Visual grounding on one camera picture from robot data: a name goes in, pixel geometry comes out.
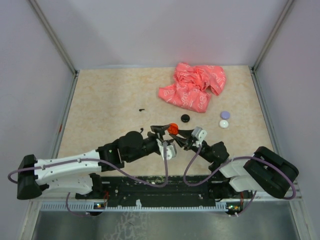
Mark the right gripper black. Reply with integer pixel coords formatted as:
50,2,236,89
170,128,215,163

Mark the orange earbud charging case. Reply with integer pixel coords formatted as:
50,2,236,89
167,123,179,136

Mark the white earbud charging case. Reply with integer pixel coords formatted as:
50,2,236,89
219,119,229,129

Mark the purple earbud charging case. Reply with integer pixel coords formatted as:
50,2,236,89
220,111,231,120

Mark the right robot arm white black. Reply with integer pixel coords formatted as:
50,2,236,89
167,126,299,200

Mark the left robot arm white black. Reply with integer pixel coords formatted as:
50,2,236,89
15,123,179,200

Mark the black earbud charging case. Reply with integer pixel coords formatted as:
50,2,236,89
180,114,191,123

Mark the crumpled pink printed cloth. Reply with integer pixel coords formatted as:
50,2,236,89
158,62,227,113

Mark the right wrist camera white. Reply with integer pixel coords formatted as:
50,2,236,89
191,126,208,143

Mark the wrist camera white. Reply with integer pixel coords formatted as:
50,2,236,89
156,139,177,160
191,126,208,143

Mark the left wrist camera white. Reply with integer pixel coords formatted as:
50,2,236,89
156,139,177,160

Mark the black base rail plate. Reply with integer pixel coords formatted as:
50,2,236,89
75,175,253,208

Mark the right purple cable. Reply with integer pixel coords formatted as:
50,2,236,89
182,144,297,200

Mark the white slotted cable duct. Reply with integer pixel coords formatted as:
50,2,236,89
39,201,246,211

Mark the right aluminium frame post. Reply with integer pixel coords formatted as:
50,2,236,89
251,0,296,74

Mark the aluminium frame post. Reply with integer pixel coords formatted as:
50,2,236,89
27,0,79,75
251,0,296,74

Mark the left aluminium frame post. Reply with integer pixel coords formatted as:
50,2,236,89
27,0,79,75

